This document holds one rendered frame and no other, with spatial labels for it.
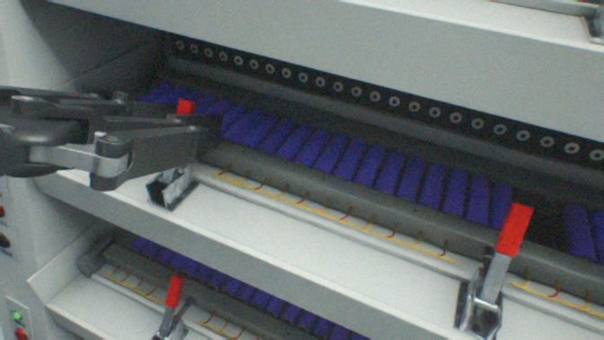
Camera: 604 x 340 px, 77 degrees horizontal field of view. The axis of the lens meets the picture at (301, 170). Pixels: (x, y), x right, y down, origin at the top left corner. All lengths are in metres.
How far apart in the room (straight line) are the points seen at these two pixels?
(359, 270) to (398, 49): 0.17
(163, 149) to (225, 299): 0.27
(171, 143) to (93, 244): 0.34
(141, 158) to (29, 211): 0.28
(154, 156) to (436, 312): 0.22
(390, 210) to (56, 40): 0.35
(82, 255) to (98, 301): 0.06
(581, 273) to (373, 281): 0.15
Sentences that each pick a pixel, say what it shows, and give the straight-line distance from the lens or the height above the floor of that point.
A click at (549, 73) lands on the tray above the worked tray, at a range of 0.23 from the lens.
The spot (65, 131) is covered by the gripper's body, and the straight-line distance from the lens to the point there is 0.22.
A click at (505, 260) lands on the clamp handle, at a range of 0.29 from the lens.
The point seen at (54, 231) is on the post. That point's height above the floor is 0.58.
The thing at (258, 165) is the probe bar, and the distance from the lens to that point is 0.35.
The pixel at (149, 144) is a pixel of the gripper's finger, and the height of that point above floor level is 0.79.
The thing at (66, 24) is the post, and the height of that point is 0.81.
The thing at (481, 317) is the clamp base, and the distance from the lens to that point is 0.32.
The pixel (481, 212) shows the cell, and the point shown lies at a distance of 0.36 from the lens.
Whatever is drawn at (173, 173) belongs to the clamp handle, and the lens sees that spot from 0.35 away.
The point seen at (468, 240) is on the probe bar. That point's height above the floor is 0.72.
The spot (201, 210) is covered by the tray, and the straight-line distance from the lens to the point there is 0.35.
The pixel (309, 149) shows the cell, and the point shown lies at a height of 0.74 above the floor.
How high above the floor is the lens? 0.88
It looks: 25 degrees down
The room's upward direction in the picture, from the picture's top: 11 degrees clockwise
